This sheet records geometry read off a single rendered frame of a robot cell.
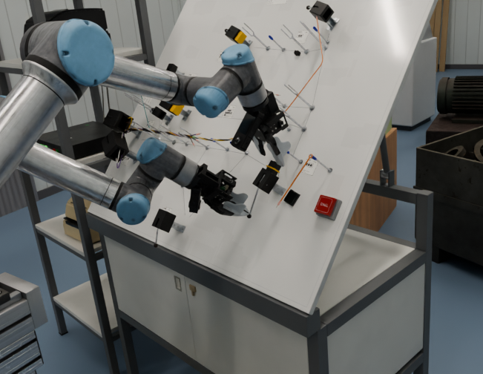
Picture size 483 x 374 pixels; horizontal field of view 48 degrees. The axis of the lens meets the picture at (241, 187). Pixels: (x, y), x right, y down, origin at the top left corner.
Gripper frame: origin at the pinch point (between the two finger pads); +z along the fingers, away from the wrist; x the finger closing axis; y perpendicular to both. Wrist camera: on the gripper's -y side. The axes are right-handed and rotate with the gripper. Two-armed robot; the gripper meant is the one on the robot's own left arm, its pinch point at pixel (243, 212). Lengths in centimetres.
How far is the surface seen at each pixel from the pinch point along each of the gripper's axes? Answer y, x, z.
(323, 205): 22.2, -2.7, 10.3
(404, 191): 21, 25, 46
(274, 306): 1.2, -24.0, 14.3
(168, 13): -264, 420, 24
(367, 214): -86, 127, 150
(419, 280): 11, 5, 66
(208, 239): -20.5, 0.6, 2.1
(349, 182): 28.3, 4.2, 13.7
